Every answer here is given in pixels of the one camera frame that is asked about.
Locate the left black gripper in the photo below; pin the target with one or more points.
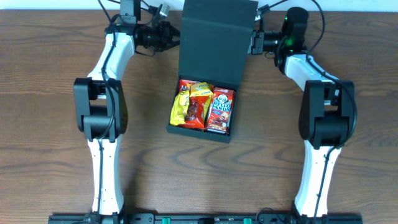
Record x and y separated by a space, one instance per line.
165 31

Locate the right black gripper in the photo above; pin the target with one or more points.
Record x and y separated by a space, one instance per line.
257 42

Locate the black cardboard box with lid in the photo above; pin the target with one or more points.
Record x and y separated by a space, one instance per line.
214 41

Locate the small orange biscuit packet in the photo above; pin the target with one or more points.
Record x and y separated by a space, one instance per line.
201 89

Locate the yellow snack bar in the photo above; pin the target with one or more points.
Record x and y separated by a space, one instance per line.
180 108

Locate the red Hacks candy bag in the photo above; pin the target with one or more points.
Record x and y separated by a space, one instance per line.
198 107

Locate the red Hello Panda box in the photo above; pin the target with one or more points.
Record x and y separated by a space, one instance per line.
220 111

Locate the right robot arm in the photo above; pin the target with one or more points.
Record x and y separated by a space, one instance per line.
328 113

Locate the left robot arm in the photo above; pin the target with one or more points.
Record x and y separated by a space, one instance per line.
100 105

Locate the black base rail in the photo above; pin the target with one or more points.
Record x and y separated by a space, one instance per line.
265 217

